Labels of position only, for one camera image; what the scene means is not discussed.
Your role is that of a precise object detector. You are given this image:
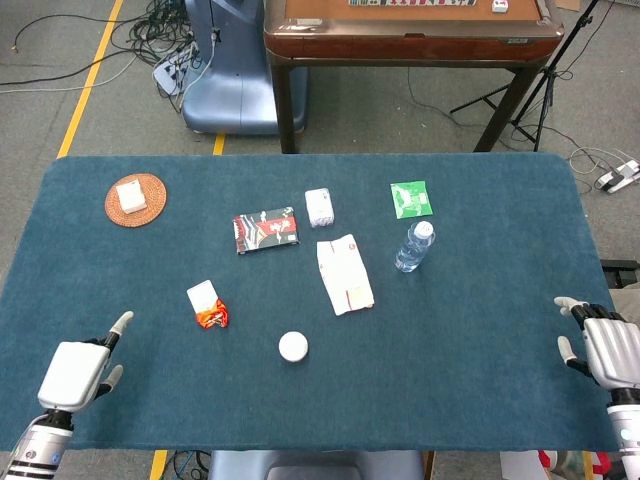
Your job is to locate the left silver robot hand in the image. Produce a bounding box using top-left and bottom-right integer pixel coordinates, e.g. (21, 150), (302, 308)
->
(37, 310), (135, 414)

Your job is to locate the clear plastic water bottle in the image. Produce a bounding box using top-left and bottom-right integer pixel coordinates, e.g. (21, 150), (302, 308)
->
(394, 220), (436, 274)

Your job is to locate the red and white bag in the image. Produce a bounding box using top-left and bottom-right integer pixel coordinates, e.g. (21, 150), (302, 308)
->
(537, 449), (614, 480)

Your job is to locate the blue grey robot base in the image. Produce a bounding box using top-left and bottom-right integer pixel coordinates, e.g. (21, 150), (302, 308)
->
(181, 0), (309, 136)

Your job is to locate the white floor cable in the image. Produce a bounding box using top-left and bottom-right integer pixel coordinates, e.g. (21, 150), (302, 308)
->
(568, 147), (640, 176)

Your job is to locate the brown mahjong table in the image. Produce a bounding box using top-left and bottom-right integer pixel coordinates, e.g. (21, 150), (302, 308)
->
(263, 0), (566, 154)

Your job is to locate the row of face-up mahjong tiles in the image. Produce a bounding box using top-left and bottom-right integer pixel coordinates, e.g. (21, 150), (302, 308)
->
(348, 0), (479, 8)

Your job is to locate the green foil packet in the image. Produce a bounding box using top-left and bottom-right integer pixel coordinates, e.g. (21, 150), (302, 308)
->
(389, 180), (434, 220)

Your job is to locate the orange white snack packet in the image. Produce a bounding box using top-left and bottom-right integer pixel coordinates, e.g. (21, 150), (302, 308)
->
(186, 280), (230, 330)

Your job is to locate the blue felt table cloth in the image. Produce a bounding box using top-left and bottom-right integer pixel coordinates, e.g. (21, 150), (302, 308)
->
(0, 153), (624, 453)

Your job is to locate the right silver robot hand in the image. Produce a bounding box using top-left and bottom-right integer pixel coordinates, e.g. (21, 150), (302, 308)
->
(553, 296), (640, 392)

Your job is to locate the red and black book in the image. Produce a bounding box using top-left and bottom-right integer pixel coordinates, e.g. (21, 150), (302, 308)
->
(232, 205), (301, 256)

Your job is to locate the clear box of purple clips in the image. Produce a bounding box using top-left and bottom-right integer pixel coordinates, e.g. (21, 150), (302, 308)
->
(304, 187), (335, 229)

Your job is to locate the black tripod stand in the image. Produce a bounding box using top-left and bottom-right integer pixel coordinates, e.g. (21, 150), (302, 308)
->
(449, 0), (601, 153)

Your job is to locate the small white box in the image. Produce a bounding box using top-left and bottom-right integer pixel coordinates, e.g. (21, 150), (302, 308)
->
(115, 181), (148, 215)

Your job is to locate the white paper bag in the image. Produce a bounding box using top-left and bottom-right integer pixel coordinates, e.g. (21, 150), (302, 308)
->
(315, 233), (376, 317)

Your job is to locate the white power strip, black plug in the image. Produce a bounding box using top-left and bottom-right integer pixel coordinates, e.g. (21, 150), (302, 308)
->
(593, 159), (640, 194)

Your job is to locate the black floor cable bundle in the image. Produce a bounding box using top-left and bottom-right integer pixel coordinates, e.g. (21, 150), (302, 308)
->
(0, 0), (201, 86)

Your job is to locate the round clear jar of clips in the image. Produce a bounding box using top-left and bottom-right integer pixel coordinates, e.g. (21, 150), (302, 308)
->
(278, 330), (310, 364)

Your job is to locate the round woven rattan coaster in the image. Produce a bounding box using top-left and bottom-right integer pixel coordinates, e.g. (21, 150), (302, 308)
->
(104, 172), (168, 229)

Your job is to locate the blue grey robot own base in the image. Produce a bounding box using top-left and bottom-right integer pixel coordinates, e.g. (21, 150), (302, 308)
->
(207, 449), (426, 480)

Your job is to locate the white power strip with plugs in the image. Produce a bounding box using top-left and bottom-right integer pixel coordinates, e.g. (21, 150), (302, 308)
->
(152, 47), (201, 96)

